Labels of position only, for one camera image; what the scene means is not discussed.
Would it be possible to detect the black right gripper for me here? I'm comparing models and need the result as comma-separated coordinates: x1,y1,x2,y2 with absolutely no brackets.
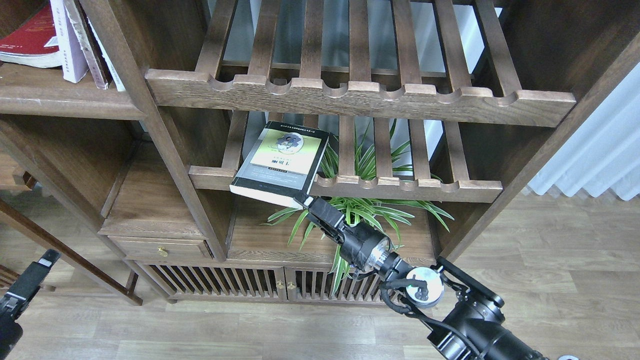
293,192,393,274

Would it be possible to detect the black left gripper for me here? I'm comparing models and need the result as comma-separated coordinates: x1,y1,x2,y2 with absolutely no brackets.
0,249,61,359

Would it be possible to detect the black green cover book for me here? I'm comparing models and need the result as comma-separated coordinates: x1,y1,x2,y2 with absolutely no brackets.
230,121,330,210

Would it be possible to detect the white lilac book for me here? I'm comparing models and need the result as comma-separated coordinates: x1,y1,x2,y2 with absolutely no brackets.
50,0,89,84

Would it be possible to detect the red paperback book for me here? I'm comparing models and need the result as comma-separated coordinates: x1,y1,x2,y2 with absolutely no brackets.
0,3,63,68

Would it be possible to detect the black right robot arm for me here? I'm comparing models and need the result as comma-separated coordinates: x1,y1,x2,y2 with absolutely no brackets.
294,193,545,360

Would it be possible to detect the dark wooden bookshelf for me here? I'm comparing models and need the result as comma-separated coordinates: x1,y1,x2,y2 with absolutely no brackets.
1,0,639,303

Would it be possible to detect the right slatted cabinet door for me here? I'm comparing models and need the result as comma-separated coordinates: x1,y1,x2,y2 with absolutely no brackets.
285,267,384,306

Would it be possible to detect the slatted cabinet door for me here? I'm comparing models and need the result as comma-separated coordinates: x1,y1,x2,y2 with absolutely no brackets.
285,267,384,306
141,263,288,303

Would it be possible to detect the green spider plant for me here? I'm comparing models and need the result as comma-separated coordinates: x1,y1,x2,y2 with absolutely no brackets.
260,118,455,296

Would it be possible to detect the wooden drawer brass knob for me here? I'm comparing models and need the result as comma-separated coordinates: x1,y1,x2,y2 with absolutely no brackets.
108,237,213,262

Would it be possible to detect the left slatted cabinet door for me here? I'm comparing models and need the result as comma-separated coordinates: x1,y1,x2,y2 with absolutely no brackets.
141,263,288,303

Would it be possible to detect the white upright book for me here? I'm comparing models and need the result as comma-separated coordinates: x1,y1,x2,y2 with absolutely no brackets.
87,19,127,92

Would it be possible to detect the worn brown upright book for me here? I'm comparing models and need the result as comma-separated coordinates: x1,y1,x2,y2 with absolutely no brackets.
63,0,111,90

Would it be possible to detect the white curtain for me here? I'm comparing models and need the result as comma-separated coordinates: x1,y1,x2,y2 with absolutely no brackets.
527,65,640,201

